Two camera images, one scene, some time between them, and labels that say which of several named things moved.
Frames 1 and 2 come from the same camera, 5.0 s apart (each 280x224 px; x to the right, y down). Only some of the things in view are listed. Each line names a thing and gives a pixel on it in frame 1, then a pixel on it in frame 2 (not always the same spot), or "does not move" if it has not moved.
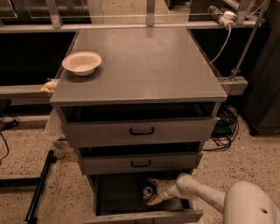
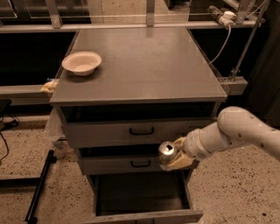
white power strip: [226, 17] does not move
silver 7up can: [146, 194] to [165, 151]
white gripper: [163, 189] to [193, 144]
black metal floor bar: [51, 158] does not move
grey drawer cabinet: [137, 103] does not move
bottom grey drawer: [117, 199] does not move
